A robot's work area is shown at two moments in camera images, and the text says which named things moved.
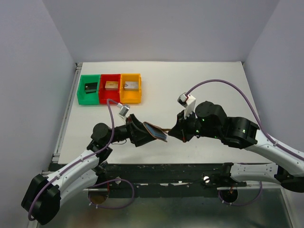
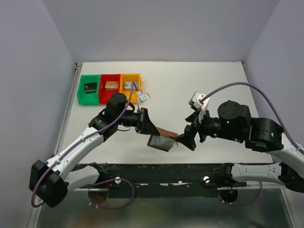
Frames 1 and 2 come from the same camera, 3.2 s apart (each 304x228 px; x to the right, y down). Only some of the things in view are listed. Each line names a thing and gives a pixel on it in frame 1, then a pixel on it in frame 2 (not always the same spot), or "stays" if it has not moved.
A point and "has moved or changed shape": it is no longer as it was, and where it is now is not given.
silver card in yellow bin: (131, 86) stays
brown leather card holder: (157, 132) has moved or changed shape
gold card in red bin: (111, 85) stays
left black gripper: (132, 130) -> (143, 121)
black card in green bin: (90, 88) stays
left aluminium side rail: (65, 115) stays
